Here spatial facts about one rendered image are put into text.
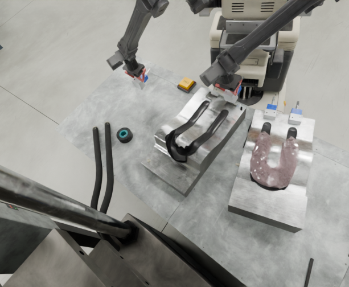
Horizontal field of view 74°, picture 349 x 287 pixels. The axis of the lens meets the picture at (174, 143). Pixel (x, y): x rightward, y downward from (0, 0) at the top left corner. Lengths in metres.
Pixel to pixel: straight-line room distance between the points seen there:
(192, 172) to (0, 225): 0.68
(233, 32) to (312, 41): 1.74
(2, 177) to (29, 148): 2.31
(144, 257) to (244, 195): 0.49
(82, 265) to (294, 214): 0.70
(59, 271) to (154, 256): 0.51
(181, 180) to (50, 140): 1.90
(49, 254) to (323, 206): 0.96
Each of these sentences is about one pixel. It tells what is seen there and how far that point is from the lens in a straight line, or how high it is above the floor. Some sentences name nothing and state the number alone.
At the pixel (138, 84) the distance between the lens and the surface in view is 1.28.
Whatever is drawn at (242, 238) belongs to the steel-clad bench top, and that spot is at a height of 0.80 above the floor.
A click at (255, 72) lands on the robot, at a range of 1.43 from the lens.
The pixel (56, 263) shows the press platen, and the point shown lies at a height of 1.29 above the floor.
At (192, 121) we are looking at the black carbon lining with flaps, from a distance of 1.14.
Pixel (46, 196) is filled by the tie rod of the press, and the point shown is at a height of 1.38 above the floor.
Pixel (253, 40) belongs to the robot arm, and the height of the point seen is 1.30.
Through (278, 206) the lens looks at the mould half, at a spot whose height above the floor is 0.91.
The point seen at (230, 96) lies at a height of 0.98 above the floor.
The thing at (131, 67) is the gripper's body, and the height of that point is 1.05.
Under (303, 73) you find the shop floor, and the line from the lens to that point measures 2.61.
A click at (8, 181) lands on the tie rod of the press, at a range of 0.52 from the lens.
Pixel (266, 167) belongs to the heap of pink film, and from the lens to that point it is 1.02.
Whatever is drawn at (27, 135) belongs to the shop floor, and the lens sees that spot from 2.93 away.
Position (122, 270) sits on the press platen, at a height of 1.04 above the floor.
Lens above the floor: 1.82
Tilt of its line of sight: 60 degrees down
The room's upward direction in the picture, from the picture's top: 22 degrees counter-clockwise
